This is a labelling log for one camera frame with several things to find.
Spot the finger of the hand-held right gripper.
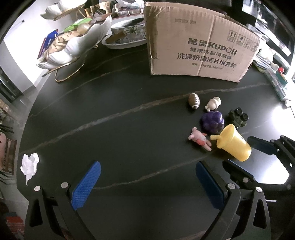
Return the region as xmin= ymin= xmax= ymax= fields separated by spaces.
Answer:
xmin=222 ymin=159 xmax=295 ymax=202
xmin=247 ymin=135 xmax=295 ymax=172

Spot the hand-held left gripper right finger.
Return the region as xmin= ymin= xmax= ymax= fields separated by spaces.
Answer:
xmin=195 ymin=160 xmax=272 ymax=240

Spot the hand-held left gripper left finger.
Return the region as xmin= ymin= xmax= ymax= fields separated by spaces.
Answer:
xmin=24 ymin=161 xmax=102 ymax=240

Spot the yellow toy cup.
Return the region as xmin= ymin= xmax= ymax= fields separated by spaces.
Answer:
xmin=210 ymin=124 xmax=252 ymax=162

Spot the dark green toy vehicle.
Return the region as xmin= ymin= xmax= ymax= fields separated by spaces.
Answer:
xmin=228 ymin=107 xmax=249 ymax=128

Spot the pink pig figure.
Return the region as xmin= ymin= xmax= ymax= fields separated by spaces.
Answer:
xmin=188 ymin=127 xmax=212 ymax=152

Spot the small brown toy football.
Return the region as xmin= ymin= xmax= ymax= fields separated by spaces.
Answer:
xmin=188 ymin=93 xmax=200 ymax=110

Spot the brown cardboard box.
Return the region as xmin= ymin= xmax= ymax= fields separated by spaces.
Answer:
xmin=143 ymin=1 xmax=260 ymax=83

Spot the black marble desktop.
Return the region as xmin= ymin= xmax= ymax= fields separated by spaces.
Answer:
xmin=16 ymin=35 xmax=295 ymax=240

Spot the purple grape toy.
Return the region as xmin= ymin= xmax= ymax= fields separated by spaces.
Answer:
xmin=200 ymin=111 xmax=225 ymax=134

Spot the clear plastic storage box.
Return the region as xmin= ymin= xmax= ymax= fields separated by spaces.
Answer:
xmin=265 ymin=69 xmax=289 ymax=101

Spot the crumpled white tissue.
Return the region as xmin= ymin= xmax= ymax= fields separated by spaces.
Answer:
xmin=20 ymin=153 xmax=40 ymax=186

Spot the small white bear figure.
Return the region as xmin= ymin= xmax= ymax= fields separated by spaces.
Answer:
xmin=205 ymin=96 xmax=222 ymax=113

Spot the red green toy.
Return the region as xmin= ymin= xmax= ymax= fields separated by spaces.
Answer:
xmin=275 ymin=67 xmax=288 ymax=82

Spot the stack of books and papers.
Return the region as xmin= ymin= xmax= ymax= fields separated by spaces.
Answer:
xmin=252 ymin=58 xmax=270 ymax=72

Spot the wooden slatted furniture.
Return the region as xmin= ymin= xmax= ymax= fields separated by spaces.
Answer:
xmin=0 ymin=136 xmax=18 ymax=176

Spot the white plush toy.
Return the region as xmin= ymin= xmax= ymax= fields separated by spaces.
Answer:
xmin=256 ymin=45 xmax=276 ymax=63

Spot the black glass display cabinet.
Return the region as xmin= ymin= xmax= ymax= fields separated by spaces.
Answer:
xmin=242 ymin=0 xmax=295 ymax=58

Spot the white shell tiered snack stand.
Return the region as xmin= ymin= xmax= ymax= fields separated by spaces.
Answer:
xmin=37 ymin=0 xmax=112 ymax=82

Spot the white plate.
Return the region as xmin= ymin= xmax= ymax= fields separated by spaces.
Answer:
xmin=101 ymin=35 xmax=148 ymax=49

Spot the white shell tray with snacks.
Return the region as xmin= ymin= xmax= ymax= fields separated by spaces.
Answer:
xmin=45 ymin=13 xmax=111 ymax=57

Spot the blue snack packet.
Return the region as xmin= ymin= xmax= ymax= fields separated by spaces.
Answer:
xmin=38 ymin=30 xmax=59 ymax=58

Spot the floral ceramic bowl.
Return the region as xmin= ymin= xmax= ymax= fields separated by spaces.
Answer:
xmin=110 ymin=19 xmax=147 ymax=44

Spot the clear plastic snack tray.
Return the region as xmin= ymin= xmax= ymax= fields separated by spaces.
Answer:
xmin=114 ymin=8 xmax=144 ymax=18

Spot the white plastic bag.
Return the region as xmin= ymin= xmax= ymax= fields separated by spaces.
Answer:
xmin=115 ymin=0 xmax=144 ymax=10

